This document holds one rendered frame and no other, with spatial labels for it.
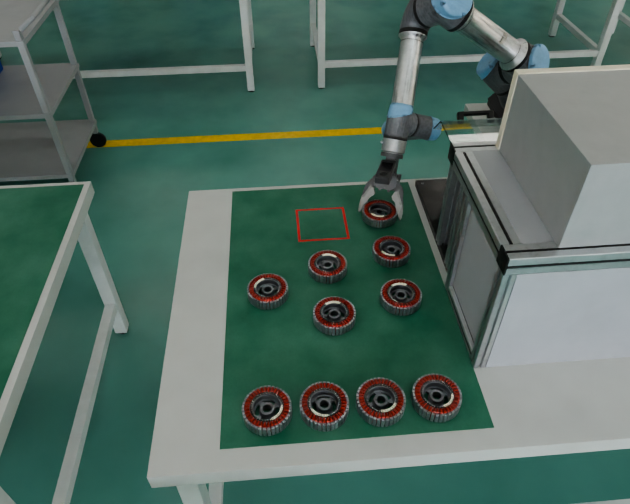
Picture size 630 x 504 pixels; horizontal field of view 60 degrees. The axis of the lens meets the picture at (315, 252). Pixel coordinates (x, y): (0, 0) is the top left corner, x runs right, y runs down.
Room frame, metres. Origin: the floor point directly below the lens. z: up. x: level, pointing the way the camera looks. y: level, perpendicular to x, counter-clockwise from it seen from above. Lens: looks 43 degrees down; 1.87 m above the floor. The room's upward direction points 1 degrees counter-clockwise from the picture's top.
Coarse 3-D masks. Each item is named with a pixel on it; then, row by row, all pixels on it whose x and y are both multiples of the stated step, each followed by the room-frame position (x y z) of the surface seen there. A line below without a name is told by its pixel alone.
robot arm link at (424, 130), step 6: (420, 114) 1.56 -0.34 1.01; (420, 120) 1.53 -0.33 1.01; (426, 120) 1.54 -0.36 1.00; (432, 120) 1.55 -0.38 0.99; (438, 120) 1.57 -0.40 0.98; (420, 126) 1.52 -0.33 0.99; (426, 126) 1.53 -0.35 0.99; (432, 126) 1.54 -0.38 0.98; (414, 132) 1.51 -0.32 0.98; (420, 132) 1.52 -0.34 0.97; (426, 132) 1.52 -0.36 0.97; (432, 132) 1.53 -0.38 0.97; (438, 132) 1.54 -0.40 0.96; (408, 138) 1.57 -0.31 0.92; (414, 138) 1.55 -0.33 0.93; (420, 138) 1.53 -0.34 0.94; (426, 138) 1.53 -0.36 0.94; (432, 138) 1.54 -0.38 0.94
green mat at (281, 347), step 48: (240, 192) 1.51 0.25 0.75; (288, 192) 1.51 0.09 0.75; (336, 192) 1.51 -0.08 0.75; (384, 192) 1.50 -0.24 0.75; (240, 240) 1.26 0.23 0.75; (288, 240) 1.26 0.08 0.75; (336, 240) 1.26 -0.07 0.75; (240, 288) 1.06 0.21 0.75; (288, 288) 1.06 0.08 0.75; (336, 288) 1.06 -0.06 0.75; (432, 288) 1.05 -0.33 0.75; (240, 336) 0.89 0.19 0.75; (288, 336) 0.89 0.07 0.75; (336, 336) 0.89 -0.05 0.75; (384, 336) 0.89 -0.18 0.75; (432, 336) 0.88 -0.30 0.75; (240, 384) 0.75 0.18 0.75; (288, 384) 0.74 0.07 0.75; (240, 432) 0.62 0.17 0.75; (288, 432) 0.62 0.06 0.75; (336, 432) 0.62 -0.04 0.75; (384, 432) 0.62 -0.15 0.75; (432, 432) 0.62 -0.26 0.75
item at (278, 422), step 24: (312, 384) 0.72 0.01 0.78; (336, 384) 0.72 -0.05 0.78; (384, 384) 0.72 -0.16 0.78; (432, 384) 0.72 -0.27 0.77; (456, 384) 0.72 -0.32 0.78; (264, 408) 0.67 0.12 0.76; (288, 408) 0.66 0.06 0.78; (336, 408) 0.67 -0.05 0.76; (360, 408) 0.66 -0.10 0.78; (384, 408) 0.67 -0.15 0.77; (432, 408) 0.66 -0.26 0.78; (456, 408) 0.66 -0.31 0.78; (264, 432) 0.61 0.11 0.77
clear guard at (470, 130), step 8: (448, 120) 1.43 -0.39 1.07; (456, 120) 1.43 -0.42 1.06; (464, 120) 1.43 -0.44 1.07; (472, 120) 1.43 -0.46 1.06; (480, 120) 1.43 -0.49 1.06; (488, 120) 1.42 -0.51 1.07; (496, 120) 1.42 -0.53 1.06; (440, 128) 1.47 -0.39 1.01; (448, 128) 1.38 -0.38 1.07; (456, 128) 1.38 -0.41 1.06; (464, 128) 1.38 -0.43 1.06; (472, 128) 1.38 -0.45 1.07; (480, 128) 1.38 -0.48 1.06; (488, 128) 1.38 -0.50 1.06; (496, 128) 1.38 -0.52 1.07; (448, 136) 1.34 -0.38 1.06; (456, 136) 1.34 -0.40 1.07; (464, 136) 1.34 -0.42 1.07; (472, 136) 1.34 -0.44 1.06; (480, 136) 1.34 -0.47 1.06; (488, 136) 1.34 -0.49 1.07; (496, 136) 1.34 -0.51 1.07
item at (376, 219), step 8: (376, 200) 1.41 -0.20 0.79; (384, 200) 1.41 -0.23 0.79; (368, 208) 1.37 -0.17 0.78; (376, 208) 1.40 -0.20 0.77; (384, 208) 1.39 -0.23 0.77; (392, 208) 1.37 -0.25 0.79; (368, 216) 1.33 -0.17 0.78; (376, 216) 1.33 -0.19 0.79; (384, 216) 1.33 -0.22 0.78; (392, 216) 1.33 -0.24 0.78; (368, 224) 1.33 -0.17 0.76; (376, 224) 1.32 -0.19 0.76; (384, 224) 1.31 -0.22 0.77; (392, 224) 1.33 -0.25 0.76
